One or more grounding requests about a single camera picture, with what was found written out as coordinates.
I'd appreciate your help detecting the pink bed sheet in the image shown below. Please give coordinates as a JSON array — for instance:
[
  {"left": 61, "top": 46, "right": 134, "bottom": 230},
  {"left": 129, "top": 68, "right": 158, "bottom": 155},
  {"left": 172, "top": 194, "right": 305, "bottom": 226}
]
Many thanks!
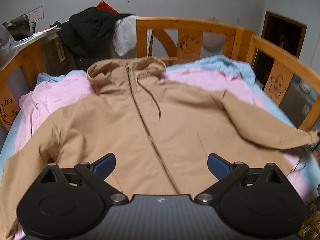
[{"left": 1, "top": 67, "right": 316, "bottom": 202}]

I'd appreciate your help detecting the white grey garment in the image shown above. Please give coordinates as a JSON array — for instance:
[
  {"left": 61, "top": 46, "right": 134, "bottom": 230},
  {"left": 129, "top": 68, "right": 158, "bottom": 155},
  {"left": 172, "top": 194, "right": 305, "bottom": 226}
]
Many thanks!
[{"left": 110, "top": 15, "right": 139, "bottom": 59}]

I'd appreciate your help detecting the red paper decoration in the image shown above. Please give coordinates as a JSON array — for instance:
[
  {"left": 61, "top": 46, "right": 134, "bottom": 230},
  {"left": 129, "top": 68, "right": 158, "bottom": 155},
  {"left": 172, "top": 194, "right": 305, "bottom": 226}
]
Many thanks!
[{"left": 96, "top": 1, "right": 119, "bottom": 15}]

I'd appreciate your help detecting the brown patterned quilt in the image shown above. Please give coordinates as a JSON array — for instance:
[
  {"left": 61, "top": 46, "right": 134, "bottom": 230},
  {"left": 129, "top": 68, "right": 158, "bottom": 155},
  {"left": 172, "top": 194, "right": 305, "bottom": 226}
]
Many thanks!
[{"left": 299, "top": 197, "right": 320, "bottom": 240}]

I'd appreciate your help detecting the clear plastic bag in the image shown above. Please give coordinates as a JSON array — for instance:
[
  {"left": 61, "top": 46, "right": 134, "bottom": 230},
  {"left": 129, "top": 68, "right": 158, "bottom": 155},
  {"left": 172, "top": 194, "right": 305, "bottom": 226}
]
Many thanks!
[{"left": 0, "top": 24, "right": 15, "bottom": 66}]

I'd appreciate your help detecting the dark doorway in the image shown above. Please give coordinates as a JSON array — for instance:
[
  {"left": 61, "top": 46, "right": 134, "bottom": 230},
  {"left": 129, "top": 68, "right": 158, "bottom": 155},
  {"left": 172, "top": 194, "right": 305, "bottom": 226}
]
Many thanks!
[{"left": 253, "top": 11, "right": 307, "bottom": 88}]

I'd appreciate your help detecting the black leather bag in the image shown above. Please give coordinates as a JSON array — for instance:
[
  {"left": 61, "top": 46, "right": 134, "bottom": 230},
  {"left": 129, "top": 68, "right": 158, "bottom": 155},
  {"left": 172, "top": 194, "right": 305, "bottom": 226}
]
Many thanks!
[{"left": 3, "top": 14, "right": 33, "bottom": 41}]

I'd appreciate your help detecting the wooden bed frame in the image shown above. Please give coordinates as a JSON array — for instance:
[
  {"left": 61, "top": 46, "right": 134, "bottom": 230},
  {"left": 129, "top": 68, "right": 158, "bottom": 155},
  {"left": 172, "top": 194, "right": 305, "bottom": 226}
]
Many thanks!
[{"left": 1, "top": 17, "right": 319, "bottom": 131}]

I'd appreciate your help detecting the light blue blanket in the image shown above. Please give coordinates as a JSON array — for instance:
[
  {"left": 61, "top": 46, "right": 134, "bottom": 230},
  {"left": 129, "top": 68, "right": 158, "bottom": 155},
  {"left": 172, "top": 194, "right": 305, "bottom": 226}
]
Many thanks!
[{"left": 0, "top": 54, "right": 301, "bottom": 181}]

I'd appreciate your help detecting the black clothes pile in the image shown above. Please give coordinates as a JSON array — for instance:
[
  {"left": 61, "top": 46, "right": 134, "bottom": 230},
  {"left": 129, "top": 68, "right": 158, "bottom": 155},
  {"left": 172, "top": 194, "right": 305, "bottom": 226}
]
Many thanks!
[{"left": 52, "top": 7, "right": 131, "bottom": 70}]

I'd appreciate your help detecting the tan hooded zip jacket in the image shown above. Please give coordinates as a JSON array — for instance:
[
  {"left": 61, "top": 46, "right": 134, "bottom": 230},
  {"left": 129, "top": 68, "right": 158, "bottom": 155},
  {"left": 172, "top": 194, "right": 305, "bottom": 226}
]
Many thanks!
[{"left": 1, "top": 57, "right": 319, "bottom": 239}]

